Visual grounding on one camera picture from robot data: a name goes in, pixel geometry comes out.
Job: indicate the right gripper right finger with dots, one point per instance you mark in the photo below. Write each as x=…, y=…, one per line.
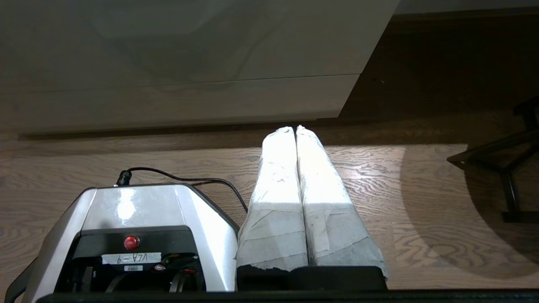
x=332, y=210

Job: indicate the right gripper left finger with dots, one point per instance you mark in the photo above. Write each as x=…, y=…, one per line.
x=276, y=202

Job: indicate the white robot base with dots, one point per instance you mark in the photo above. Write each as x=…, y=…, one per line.
x=139, y=206

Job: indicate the black metal stand legs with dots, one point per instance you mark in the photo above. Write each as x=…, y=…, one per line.
x=509, y=185

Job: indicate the white cabinet drawer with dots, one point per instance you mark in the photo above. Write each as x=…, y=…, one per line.
x=189, y=42

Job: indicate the white low drawer cabinet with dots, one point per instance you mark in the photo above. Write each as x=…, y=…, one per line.
x=189, y=105

